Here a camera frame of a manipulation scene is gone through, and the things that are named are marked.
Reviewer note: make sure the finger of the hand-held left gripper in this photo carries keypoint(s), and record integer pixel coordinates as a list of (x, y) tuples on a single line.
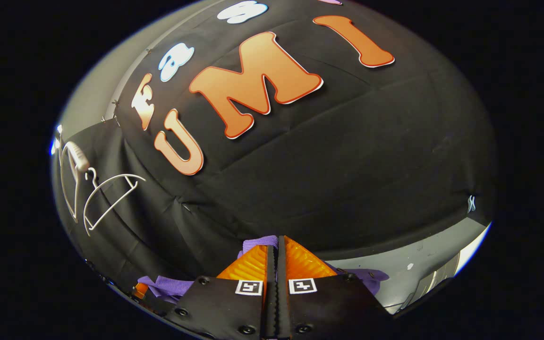
[(140, 290)]

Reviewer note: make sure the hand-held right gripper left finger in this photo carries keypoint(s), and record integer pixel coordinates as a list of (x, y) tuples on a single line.
[(225, 307)]

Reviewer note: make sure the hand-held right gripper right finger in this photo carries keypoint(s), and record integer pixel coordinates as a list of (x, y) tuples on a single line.
[(328, 307)]

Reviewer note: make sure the white plastic hanger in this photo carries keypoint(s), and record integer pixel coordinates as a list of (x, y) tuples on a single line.
[(111, 200), (79, 160)]

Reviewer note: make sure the white drawer cabinet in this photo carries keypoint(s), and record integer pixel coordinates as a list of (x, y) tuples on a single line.
[(437, 281)]

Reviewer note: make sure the bright ceiling light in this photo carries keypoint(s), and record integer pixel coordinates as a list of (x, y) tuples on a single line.
[(57, 139)]

